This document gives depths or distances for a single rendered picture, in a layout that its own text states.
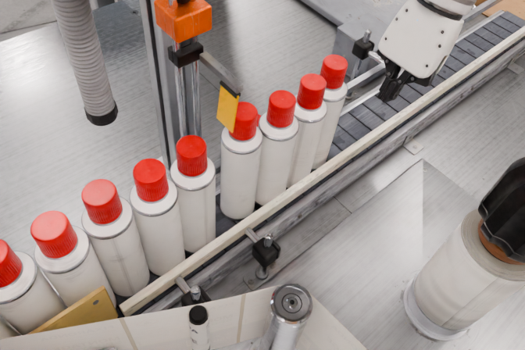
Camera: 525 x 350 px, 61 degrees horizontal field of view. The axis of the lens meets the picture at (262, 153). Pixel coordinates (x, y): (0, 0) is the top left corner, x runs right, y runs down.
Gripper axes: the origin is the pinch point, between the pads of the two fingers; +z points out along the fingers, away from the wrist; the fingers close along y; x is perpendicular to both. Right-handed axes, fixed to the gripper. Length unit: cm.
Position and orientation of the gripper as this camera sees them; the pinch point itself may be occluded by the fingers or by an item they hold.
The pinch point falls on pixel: (390, 89)
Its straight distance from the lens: 81.2
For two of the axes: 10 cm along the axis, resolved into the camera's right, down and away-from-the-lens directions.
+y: 6.5, 6.2, -4.4
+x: 6.8, -2.3, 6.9
